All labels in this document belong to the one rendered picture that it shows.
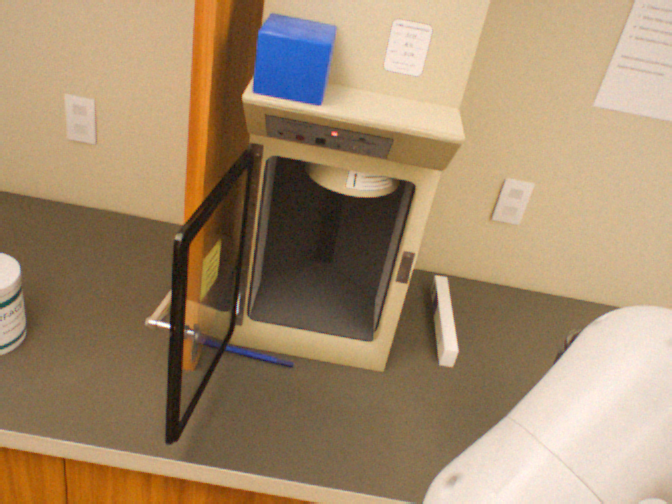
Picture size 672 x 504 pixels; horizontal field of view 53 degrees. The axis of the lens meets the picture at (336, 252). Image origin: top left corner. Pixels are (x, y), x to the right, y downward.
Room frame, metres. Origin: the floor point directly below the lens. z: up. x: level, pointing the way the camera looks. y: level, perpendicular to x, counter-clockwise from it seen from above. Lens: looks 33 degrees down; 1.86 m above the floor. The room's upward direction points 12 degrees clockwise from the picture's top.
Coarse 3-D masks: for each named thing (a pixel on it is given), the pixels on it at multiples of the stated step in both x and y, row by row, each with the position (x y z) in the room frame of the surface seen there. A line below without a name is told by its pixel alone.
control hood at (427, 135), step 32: (256, 96) 0.89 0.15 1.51; (352, 96) 0.96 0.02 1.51; (384, 96) 0.99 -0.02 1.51; (256, 128) 0.95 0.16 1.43; (352, 128) 0.91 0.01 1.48; (384, 128) 0.89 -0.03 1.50; (416, 128) 0.90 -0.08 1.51; (448, 128) 0.92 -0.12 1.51; (416, 160) 0.96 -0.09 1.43; (448, 160) 0.95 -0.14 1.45
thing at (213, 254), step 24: (216, 192) 0.81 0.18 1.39; (240, 192) 0.93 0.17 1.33; (192, 216) 0.74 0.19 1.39; (216, 216) 0.82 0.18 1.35; (240, 216) 0.95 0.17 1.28; (216, 240) 0.83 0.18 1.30; (192, 264) 0.73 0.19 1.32; (216, 264) 0.84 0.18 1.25; (192, 288) 0.74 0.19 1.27; (216, 288) 0.85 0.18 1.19; (192, 312) 0.74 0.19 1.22; (216, 312) 0.86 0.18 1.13; (216, 336) 0.87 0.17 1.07; (168, 360) 0.68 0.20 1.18; (168, 384) 0.68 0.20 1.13; (192, 384) 0.77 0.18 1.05; (168, 408) 0.68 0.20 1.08; (168, 432) 0.68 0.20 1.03
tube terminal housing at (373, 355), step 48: (288, 0) 1.00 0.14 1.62; (336, 0) 1.00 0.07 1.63; (384, 0) 1.01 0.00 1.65; (432, 0) 1.01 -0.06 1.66; (480, 0) 1.01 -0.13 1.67; (336, 48) 1.00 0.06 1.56; (384, 48) 1.01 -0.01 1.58; (432, 48) 1.01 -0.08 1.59; (432, 96) 1.01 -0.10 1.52; (288, 144) 1.00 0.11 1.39; (432, 192) 1.01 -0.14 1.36; (240, 336) 1.00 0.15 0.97; (288, 336) 1.00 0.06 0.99; (336, 336) 1.01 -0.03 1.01; (384, 336) 1.01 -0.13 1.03
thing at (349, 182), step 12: (312, 168) 1.06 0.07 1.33; (324, 168) 1.05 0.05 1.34; (336, 168) 1.04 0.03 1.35; (324, 180) 1.03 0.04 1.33; (336, 180) 1.03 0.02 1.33; (348, 180) 1.03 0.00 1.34; (360, 180) 1.03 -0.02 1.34; (372, 180) 1.04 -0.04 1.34; (384, 180) 1.05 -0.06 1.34; (396, 180) 1.08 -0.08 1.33; (348, 192) 1.02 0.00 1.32; (360, 192) 1.02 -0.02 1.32; (372, 192) 1.03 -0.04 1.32; (384, 192) 1.05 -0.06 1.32
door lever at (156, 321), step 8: (168, 296) 0.79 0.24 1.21; (160, 304) 0.76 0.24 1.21; (168, 304) 0.77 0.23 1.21; (160, 312) 0.75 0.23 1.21; (168, 312) 0.76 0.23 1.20; (152, 320) 0.73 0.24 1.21; (160, 320) 0.73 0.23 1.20; (152, 328) 0.72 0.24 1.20; (160, 328) 0.72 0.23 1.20; (168, 328) 0.72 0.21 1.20
